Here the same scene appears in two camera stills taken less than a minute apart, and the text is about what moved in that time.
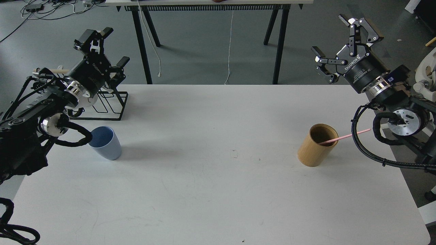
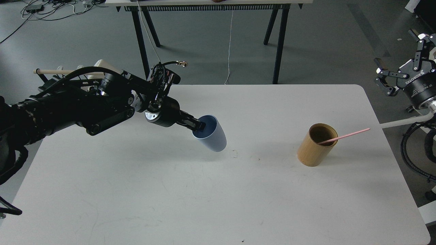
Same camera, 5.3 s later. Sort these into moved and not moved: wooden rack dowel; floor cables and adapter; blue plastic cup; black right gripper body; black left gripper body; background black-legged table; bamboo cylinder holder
Moved: blue plastic cup; black left gripper body; black right gripper body
Not moved: wooden rack dowel; floor cables and adapter; background black-legged table; bamboo cylinder holder
